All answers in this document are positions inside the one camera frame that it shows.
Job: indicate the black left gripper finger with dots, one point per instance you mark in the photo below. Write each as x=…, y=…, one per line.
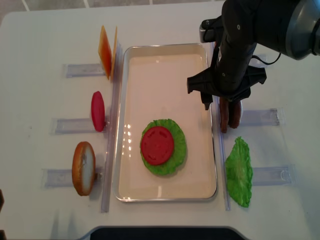
x=234, y=99

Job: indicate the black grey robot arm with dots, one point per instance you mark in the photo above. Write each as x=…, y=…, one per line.
x=289, y=27

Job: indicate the clear holder rail buns right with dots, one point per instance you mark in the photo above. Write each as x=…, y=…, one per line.
x=259, y=61

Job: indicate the long clear strip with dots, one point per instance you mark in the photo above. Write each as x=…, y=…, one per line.
x=221, y=151
x=112, y=128

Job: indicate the long clear strip left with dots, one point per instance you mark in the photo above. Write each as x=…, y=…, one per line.
x=112, y=128

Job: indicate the bun half with white face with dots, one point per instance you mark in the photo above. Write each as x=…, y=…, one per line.
x=83, y=168

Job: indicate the brown object left edge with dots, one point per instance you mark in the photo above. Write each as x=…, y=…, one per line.
x=2, y=200

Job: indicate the clear holder rail lettuce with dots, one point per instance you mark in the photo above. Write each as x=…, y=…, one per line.
x=274, y=176

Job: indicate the upright green lettuce leaf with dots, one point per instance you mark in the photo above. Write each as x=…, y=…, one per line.
x=239, y=173

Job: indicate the dark base front edge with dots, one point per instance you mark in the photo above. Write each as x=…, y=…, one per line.
x=165, y=233

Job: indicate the green lettuce leaf on tray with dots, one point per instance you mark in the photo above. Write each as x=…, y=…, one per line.
x=180, y=148

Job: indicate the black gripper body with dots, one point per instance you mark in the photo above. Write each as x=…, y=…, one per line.
x=230, y=75

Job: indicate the silver metal tray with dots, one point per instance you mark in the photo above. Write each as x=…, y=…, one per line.
x=154, y=87

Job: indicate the yellow cheese slice right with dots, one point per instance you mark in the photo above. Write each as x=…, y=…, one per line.
x=114, y=53

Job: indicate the long clear strip right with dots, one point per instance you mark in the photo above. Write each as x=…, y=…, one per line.
x=221, y=151

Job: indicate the brown meat patty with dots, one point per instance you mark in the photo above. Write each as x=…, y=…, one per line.
x=224, y=114
x=235, y=113

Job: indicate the clear holder rail cheese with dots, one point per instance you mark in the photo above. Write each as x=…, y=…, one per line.
x=83, y=70

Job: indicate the clear holder rail tomato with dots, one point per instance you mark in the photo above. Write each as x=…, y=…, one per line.
x=61, y=126

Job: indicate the upright red tomato slice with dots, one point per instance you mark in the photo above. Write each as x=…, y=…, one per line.
x=98, y=111

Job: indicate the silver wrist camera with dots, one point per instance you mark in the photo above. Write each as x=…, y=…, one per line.
x=211, y=30

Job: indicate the clear holder rail bun left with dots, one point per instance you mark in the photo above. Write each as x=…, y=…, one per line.
x=56, y=178

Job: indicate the clear holder rail patties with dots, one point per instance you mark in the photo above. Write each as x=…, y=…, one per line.
x=264, y=117

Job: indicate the red tomato slice on tray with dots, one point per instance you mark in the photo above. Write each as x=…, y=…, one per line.
x=157, y=145

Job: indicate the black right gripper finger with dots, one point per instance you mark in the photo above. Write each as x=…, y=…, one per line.
x=206, y=99

